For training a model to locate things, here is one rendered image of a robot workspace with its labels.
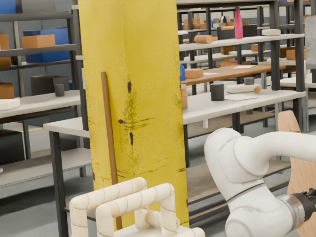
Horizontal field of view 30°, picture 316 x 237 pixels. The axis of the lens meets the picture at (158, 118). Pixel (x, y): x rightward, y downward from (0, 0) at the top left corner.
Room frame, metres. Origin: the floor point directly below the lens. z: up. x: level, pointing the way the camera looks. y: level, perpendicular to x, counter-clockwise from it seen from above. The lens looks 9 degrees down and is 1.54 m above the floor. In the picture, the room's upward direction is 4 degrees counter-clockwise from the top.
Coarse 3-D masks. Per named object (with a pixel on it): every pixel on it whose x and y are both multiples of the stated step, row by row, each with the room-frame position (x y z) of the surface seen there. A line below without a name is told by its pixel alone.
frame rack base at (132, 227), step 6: (126, 228) 1.23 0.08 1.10; (132, 228) 1.23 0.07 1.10; (150, 228) 1.22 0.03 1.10; (180, 228) 1.21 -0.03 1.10; (186, 228) 1.20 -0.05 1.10; (114, 234) 1.20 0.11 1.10; (120, 234) 1.19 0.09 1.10; (126, 234) 1.19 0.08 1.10; (132, 234) 1.19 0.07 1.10; (138, 234) 1.19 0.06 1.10; (144, 234) 1.18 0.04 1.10; (150, 234) 1.18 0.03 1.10; (156, 234) 1.18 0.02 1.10
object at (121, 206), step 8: (160, 184) 1.17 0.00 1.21; (168, 184) 1.17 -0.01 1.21; (144, 192) 1.13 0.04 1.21; (152, 192) 1.13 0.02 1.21; (160, 192) 1.14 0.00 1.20; (168, 192) 1.16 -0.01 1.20; (120, 200) 1.08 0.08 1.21; (128, 200) 1.09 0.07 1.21; (136, 200) 1.10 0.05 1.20; (144, 200) 1.11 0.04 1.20; (152, 200) 1.13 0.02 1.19; (160, 200) 1.15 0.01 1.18; (104, 208) 1.05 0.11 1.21; (112, 208) 1.06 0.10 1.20; (120, 208) 1.07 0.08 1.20; (128, 208) 1.08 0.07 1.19; (136, 208) 1.10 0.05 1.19; (112, 216) 1.06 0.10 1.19
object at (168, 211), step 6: (168, 198) 1.16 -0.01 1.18; (174, 198) 1.17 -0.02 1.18; (162, 204) 1.17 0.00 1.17; (168, 204) 1.16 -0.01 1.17; (174, 204) 1.17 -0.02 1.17; (162, 210) 1.17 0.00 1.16; (168, 210) 1.16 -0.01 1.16; (174, 210) 1.17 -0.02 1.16; (162, 216) 1.17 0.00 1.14; (168, 216) 1.16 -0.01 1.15; (174, 216) 1.17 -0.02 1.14; (162, 222) 1.17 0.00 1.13; (168, 222) 1.16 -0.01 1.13; (174, 222) 1.17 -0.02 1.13; (162, 228) 1.17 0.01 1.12; (168, 228) 1.16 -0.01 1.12; (174, 228) 1.17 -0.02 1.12; (162, 234) 1.17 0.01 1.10; (168, 234) 1.16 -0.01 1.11; (174, 234) 1.17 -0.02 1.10
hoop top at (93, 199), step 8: (120, 184) 1.19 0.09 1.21; (128, 184) 1.20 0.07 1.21; (136, 184) 1.21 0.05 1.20; (144, 184) 1.22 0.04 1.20; (96, 192) 1.15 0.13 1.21; (104, 192) 1.15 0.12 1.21; (112, 192) 1.16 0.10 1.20; (120, 192) 1.18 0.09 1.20; (128, 192) 1.19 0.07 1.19; (136, 192) 1.21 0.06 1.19; (72, 200) 1.11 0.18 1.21; (80, 200) 1.11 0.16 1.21; (88, 200) 1.12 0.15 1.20; (96, 200) 1.13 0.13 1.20; (104, 200) 1.15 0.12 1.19; (112, 200) 1.17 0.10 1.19; (88, 208) 1.12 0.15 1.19
